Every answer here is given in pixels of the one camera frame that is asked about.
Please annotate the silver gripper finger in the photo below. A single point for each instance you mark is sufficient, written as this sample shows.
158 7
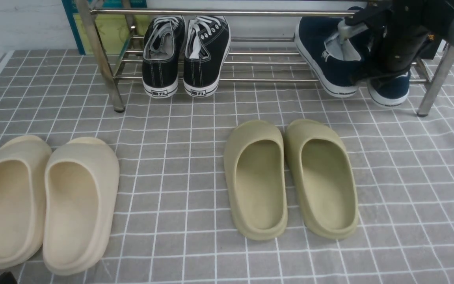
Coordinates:
346 32

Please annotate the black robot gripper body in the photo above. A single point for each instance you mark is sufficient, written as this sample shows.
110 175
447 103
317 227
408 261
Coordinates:
398 29

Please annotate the navy slip-on shoe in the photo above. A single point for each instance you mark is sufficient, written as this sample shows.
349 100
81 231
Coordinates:
332 60
390 91

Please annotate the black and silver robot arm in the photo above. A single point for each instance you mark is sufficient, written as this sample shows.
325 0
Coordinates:
443 24

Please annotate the steel shoe rack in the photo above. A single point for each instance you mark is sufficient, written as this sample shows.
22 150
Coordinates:
88 11

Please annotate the black image processing book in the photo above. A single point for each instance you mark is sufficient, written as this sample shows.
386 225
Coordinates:
430 47

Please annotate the right black canvas sneaker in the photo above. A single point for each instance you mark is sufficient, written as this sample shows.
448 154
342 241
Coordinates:
207 46

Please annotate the black canvas sneaker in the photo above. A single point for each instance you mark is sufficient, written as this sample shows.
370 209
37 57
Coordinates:
207 46
162 47

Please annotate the grey checkered cloth mat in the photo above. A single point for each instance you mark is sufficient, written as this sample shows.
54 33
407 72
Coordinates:
172 221

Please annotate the right olive foam slipper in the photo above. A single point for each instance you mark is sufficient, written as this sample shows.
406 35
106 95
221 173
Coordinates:
322 175

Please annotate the olive foam slipper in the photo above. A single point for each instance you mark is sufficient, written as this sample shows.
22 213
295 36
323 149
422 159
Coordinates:
322 175
253 161

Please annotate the left olive foam slipper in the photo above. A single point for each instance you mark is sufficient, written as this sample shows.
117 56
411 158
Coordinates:
253 161

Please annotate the left black canvas sneaker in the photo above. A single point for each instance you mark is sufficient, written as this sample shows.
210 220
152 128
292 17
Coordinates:
162 47

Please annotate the right cream foam slipper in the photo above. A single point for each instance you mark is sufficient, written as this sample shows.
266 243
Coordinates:
81 185

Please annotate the cream foam slipper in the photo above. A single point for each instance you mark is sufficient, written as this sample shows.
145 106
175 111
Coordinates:
22 198
81 185

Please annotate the left cream foam slipper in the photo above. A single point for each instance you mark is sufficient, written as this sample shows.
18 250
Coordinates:
22 198

